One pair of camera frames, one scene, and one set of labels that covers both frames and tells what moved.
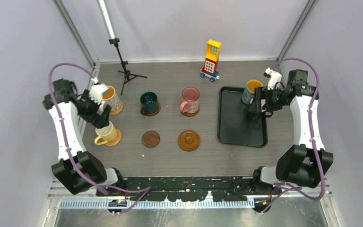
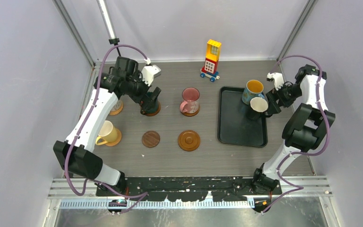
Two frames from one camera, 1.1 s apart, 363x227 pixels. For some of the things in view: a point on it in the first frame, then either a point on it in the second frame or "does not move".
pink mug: x=190 y=97 does not move
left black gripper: x=99 y=120 to x=145 y=102
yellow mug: x=108 y=134 does not move
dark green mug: x=150 y=102 does not move
